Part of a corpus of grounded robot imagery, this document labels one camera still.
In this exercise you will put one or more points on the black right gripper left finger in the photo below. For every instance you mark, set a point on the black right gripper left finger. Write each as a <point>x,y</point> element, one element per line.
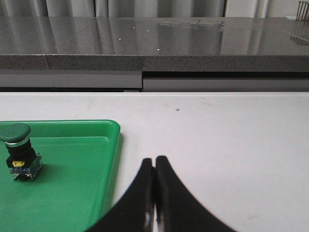
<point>134,211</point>

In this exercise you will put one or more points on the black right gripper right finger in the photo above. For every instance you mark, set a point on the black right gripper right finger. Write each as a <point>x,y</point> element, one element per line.
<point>177,209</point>

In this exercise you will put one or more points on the green mushroom push button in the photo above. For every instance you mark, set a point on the green mushroom push button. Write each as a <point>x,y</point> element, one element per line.
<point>23,162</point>

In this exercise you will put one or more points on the green plastic tray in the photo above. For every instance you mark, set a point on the green plastic tray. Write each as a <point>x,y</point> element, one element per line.
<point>71,191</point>

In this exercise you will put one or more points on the grey granite counter slab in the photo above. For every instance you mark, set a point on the grey granite counter slab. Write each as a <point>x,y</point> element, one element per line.
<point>203,54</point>

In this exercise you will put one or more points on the grey pleated curtain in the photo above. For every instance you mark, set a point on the grey pleated curtain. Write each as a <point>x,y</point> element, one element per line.
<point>150,8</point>

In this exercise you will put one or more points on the metal wire rack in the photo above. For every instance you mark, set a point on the metal wire rack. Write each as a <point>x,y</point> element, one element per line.
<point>302,11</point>

